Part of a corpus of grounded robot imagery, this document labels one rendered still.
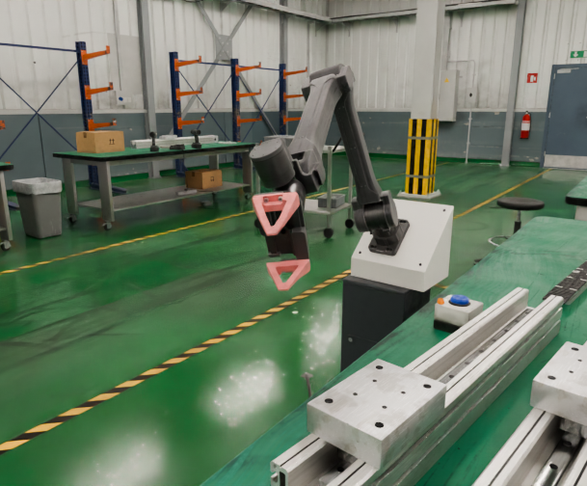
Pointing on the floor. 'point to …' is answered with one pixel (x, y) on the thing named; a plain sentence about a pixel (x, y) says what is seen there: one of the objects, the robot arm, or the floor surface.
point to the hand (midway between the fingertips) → (278, 259)
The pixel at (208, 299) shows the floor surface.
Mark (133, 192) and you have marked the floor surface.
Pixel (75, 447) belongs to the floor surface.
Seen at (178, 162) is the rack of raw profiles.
